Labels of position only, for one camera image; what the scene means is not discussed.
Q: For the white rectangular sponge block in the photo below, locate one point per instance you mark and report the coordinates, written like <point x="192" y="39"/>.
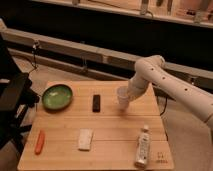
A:
<point x="85" y="139"/>

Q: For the white squeeze bottle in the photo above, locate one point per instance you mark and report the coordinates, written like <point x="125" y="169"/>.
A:
<point x="142" y="151"/>

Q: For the black stand on left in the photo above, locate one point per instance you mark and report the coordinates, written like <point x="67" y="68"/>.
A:
<point x="16" y="96"/>

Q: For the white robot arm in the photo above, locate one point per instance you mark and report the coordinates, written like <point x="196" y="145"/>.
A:
<point x="150" y="70"/>

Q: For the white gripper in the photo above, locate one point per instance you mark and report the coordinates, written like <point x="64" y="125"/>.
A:
<point x="136" y="88"/>

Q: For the orange carrot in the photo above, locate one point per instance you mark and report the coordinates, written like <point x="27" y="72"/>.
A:
<point x="40" y="142"/>

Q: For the wooden table top board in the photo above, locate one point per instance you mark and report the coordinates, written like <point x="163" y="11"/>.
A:
<point x="115" y="133"/>

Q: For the green ceramic bowl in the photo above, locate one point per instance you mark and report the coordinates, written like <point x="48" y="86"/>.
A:
<point x="57" y="97"/>

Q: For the black rectangular remote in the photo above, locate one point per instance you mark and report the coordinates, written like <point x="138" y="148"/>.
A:
<point x="96" y="103"/>

